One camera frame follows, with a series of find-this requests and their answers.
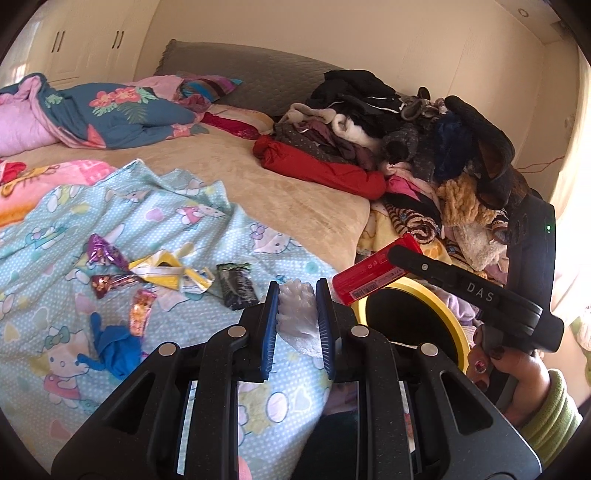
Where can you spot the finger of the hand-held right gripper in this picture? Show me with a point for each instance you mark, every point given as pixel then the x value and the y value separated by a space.
pixel 461 286

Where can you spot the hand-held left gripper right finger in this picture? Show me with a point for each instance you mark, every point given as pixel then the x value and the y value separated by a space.
pixel 325 332

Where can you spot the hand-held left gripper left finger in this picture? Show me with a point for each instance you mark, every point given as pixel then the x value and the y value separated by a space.
pixel 271 332

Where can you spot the yellow rimmed trash bin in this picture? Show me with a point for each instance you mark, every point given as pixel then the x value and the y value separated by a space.
pixel 406 318

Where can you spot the red box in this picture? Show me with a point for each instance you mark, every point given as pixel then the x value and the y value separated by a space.
pixel 369 277

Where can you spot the white printed packet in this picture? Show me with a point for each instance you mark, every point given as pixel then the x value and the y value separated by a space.
pixel 161 274

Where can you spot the dark red candy wrapper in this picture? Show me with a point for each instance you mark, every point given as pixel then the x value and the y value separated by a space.
pixel 111 284

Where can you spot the person's right forearm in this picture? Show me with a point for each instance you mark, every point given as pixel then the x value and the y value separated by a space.
pixel 554 424

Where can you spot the person's right hand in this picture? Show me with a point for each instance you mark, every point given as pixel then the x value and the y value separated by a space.
pixel 531 378

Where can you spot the lavender fleece garment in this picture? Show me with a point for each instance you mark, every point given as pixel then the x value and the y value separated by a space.
pixel 464 309

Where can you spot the cream fleece garment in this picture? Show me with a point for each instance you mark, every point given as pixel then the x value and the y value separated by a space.
pixel 475 244

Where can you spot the brown patterned knit sleeve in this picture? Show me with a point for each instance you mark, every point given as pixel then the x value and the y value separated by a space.
pixel 501 228

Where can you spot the black snack wrapper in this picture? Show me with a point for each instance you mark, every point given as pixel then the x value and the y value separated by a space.
pixel 238 288

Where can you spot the brown striped knit garment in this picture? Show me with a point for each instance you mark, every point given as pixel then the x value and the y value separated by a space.
pixel 415 226

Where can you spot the brown fleece garment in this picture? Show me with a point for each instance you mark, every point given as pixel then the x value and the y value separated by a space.
pixel 517 184

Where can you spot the light blue cartoon sheet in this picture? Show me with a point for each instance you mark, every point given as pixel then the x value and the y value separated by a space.
pixel 194 332

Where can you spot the cream curtain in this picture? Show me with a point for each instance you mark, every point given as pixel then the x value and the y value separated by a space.
pixel 572 184

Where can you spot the tan knitted garment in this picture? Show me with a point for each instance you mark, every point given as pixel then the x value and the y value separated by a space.
pixel 461 203

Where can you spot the pink garment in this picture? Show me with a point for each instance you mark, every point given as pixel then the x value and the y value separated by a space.
pixel 406 187

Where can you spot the orange foil wrapper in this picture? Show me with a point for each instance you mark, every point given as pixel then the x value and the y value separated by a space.
pixel 141 314

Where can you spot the bed with beige cover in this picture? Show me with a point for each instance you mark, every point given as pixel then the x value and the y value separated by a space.
pixel 277 198

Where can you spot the navy fuzzy garment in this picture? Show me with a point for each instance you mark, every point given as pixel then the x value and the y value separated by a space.
pixel 455 143

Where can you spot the black quilted garment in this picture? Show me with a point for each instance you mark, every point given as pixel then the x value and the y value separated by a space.
pixel 480 124

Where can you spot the grey speckled garment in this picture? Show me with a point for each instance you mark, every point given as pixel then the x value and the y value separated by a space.
pixel 415 147

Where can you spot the blue rubber glove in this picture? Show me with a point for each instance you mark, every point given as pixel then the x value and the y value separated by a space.
pixel 117 350

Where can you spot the red folded garment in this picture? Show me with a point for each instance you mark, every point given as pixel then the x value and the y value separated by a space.
pixel 323 175

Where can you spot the mauve folded garment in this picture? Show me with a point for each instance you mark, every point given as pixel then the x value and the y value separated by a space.
pixel 360 157

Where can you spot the grey fuzzy sock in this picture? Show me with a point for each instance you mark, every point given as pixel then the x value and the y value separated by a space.
pixel 415 108

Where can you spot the purple foil wrapper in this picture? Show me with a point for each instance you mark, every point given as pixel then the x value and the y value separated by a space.
pixel 104 251

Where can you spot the white plush garment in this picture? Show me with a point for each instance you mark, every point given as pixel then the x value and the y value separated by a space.
pixel 355 131

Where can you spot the dark dotted folded garment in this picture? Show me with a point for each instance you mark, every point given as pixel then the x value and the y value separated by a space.
pixel 300 138

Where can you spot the dark red patterned cloth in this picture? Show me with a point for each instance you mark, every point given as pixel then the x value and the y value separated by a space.
pixel 231 124

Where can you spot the light grey garment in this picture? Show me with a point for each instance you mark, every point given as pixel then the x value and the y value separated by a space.
pixel 304 115

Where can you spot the cream pink pillow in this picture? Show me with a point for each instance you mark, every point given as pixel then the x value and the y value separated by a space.
pixel 249 115

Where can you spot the black jacket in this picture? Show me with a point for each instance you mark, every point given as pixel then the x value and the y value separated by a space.
pixel 355 87

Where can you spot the round ceiling spotlight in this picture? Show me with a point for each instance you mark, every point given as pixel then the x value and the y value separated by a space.
pixel 524 12

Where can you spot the striped colourful pillow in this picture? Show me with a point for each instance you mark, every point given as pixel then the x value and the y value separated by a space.
pixel 207 87

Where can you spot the pink cartoon blanket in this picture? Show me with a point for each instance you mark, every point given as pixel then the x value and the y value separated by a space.
pixel 60 184

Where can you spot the grey quilted headboard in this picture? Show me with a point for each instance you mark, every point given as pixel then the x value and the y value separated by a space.
pixel 258 74

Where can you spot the blue floral quilt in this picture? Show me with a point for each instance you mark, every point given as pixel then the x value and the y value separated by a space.
pixel 115 120

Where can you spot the cream wardrobe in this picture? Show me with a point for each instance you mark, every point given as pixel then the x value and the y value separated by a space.
pixel 92 46

